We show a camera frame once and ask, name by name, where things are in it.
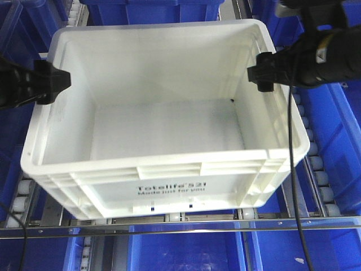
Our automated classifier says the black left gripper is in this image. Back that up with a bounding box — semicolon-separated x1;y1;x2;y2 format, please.
1;55;71;110

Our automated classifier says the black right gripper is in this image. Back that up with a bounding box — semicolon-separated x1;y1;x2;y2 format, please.
247;25;360;92

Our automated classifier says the white plastic Totelife bin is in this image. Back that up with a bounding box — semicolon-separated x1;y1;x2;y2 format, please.
20;19;310;220

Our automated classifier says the blue bin upper left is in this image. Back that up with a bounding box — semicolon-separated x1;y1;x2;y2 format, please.
1;1;71;221

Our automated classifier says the blue bin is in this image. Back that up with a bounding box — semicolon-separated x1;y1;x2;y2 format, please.
127;232;246;270
265;0;361;218
1;237;84;270
1;1;71;221
247;229;360;270

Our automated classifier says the blue bin upper right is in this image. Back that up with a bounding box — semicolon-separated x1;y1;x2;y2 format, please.
265;0;361;218

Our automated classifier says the blue bin lower left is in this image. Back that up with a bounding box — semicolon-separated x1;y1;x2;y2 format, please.
1;237;84;270

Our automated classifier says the blue bin lower right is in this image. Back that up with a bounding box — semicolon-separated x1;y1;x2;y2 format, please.
247;229;360;270

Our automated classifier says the blue bin lower middle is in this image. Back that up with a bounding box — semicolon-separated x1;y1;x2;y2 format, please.
127;232;246;270

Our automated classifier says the right white roller track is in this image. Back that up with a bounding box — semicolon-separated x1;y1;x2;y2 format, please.
292;90;341;217

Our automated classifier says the white roller track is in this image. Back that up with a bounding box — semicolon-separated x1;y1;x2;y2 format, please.
5;175;37;228
292;90;341;217

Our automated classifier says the left white roller track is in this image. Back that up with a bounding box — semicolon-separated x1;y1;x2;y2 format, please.
5;175;37;228

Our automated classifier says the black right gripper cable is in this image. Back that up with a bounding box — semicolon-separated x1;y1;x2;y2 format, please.
287;84;315;271

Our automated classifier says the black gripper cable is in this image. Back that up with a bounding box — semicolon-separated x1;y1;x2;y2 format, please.
287;84;315;271
0;202;28;271

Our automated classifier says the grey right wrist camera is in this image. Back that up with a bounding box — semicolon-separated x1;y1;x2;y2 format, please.
275;2;300;18

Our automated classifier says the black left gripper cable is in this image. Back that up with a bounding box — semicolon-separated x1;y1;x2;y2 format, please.
0;202;28;271

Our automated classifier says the steel shelf front rail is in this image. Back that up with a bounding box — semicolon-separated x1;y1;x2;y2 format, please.
1;216;360;240

